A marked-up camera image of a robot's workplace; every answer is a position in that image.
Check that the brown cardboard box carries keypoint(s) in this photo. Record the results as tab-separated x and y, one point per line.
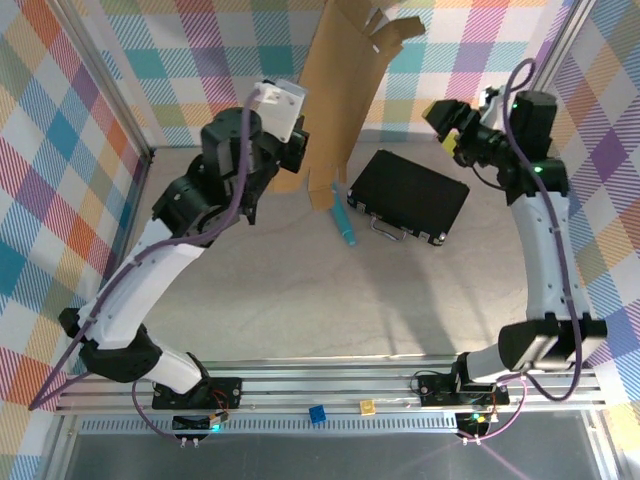
340	90

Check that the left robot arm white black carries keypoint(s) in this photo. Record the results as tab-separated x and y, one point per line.
140	300

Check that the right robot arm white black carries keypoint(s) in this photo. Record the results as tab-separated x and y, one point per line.
545	260

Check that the black hard case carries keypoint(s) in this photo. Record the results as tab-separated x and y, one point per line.
407	197

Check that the teal pen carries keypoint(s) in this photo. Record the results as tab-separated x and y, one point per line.
344	217

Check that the blue toy block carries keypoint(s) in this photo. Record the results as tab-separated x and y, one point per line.
318	414

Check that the yellow toy block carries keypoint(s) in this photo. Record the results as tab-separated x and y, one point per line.
367	407

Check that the right aluminium frame post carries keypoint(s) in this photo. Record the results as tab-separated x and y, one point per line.
562	45

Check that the aluminium frame post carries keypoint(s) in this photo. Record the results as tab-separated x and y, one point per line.
107	87
562	45

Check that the left aluminium frame post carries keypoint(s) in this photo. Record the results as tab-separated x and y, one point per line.
107	87

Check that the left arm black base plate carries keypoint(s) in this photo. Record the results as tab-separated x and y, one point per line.
227	392

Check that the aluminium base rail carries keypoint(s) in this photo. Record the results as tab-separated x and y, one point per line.
340	385

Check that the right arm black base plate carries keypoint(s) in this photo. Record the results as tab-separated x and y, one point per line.
435	390

